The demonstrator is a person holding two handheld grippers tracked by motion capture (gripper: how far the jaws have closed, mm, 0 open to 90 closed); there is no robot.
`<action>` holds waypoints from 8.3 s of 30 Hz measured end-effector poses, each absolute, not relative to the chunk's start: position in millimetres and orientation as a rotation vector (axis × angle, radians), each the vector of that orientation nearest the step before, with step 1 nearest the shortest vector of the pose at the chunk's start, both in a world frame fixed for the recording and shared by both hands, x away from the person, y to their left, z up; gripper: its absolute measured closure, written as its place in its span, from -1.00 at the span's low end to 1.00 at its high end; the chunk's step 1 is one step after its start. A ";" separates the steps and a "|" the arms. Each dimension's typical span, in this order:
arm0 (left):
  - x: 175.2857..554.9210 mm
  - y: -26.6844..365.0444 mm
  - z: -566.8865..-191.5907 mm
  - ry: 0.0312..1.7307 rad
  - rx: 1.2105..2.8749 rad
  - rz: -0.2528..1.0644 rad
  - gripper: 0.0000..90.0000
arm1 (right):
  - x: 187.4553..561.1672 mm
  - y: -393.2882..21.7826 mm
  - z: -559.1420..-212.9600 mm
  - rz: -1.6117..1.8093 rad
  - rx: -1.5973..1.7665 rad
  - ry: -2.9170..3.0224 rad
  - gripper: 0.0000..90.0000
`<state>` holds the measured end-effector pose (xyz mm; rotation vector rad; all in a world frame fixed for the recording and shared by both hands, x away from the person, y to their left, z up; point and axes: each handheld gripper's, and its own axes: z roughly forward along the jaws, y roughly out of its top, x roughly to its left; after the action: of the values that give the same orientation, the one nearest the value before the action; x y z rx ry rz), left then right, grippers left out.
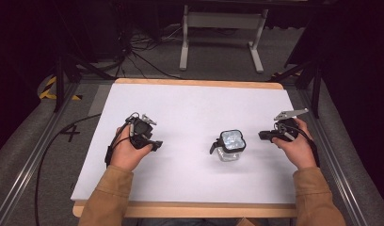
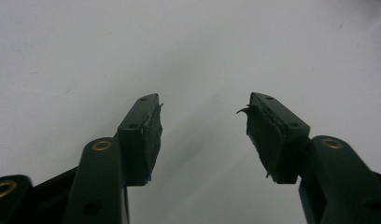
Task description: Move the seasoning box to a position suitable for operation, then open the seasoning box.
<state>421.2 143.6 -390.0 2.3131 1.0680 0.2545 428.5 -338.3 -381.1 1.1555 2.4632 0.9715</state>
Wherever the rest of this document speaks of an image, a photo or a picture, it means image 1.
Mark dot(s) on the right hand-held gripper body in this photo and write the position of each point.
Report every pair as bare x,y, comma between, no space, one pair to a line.
287,127

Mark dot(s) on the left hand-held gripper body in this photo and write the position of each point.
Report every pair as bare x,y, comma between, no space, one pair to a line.
140,128

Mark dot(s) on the glass jar with black lid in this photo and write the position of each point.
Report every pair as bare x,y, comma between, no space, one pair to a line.
232,142

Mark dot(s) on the person's right hand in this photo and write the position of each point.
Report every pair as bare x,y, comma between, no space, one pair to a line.
298,150

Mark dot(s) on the person's left hand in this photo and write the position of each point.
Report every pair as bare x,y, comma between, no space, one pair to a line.
127,153

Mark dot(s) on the black metal stand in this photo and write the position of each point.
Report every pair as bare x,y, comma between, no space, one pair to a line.
59,84
315,88

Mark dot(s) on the white table cover sheet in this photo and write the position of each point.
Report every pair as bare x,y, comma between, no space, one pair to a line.
193,109

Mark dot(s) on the brown cardboard piece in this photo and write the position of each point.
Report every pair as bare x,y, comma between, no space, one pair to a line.
246,222

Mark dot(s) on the yellow black striped tape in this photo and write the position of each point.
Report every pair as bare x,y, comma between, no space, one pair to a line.
49,91

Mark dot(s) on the white metal stand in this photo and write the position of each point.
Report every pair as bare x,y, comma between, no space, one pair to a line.
223,20

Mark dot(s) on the aluminium rail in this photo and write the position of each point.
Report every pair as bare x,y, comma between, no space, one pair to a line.
30,163
336,163

